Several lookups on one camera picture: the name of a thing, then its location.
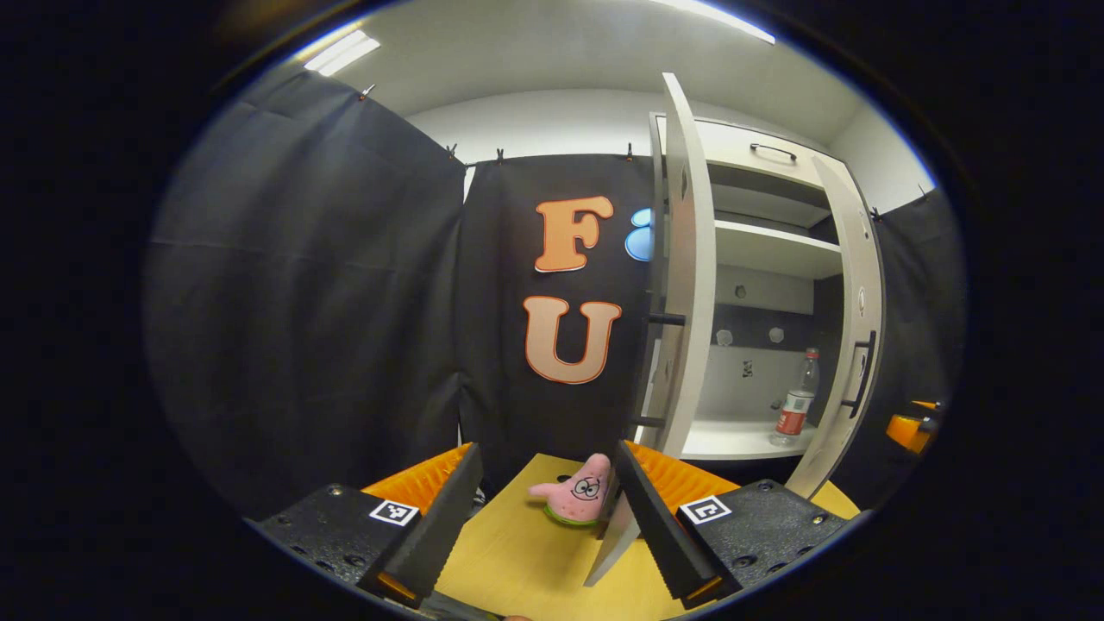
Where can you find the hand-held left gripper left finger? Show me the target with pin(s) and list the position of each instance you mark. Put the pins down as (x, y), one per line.
(431, 535)

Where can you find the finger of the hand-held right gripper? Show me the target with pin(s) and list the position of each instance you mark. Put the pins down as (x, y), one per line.
(930, 406)
(910, 431)

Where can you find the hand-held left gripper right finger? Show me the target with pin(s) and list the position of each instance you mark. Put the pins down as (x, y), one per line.
(660, 535)

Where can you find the clear red-label plastic bottle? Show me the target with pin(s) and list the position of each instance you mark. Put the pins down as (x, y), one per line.
(795, 414)

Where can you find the white cabinet door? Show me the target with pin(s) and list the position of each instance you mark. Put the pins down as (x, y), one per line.
(849, 259)
(690, 259)

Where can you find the pink starfish plush toy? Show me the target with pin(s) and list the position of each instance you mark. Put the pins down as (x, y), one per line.
(578, 496)

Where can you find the white cabinet shelf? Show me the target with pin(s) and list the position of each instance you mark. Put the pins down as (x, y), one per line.
(733, 440)
(768, 250)

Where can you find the white cabinet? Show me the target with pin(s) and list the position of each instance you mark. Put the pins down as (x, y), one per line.
(759, 293)

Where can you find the black backdrop cloth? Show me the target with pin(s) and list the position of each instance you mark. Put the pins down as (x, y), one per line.
(302, 302)

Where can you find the long ceiling light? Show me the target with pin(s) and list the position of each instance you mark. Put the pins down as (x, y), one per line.
(342, 52)
(724, 17)

